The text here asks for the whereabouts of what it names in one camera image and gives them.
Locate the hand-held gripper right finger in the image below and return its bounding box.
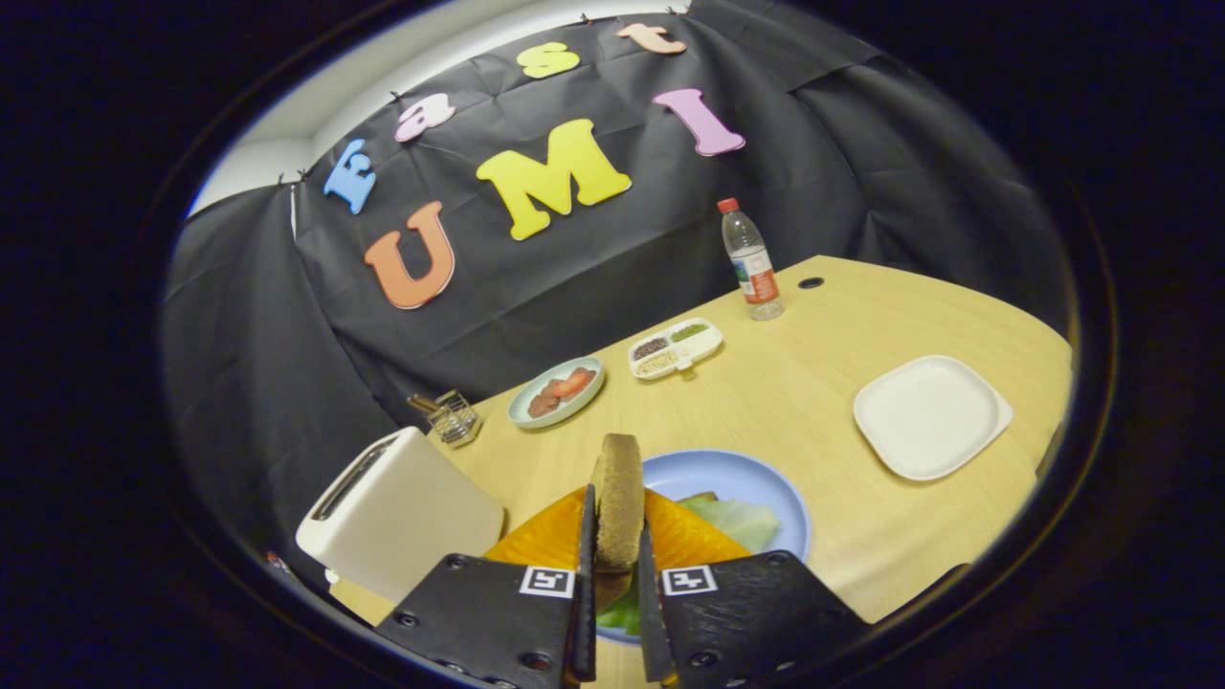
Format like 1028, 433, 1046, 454
636, 488, 872, 689

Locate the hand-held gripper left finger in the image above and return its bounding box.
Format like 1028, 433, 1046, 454
375, 483, 599, 689

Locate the round brown bread slice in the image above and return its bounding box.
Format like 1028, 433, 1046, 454
590, 433, 647, 613

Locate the green lettuce leaf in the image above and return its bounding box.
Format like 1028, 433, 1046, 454
598, 496, 781, 637

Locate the blue round plate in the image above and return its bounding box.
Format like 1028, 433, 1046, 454
598, 449, 813, 644

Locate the pale green round plate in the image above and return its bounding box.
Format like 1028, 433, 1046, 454
507, 356, 606, 430

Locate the white toaster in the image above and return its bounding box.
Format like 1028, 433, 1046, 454
295, 426, 505, 604

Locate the white divided seed tray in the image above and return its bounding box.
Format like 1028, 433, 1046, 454
628, 318, 724, 381

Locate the white square plate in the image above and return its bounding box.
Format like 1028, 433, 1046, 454
853, 355, 1013, 481

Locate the clear red-label water bottle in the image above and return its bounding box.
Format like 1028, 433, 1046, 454
718, 198, 786, 322

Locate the small wire basket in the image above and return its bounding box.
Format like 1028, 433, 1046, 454
409, 389, 482, 449

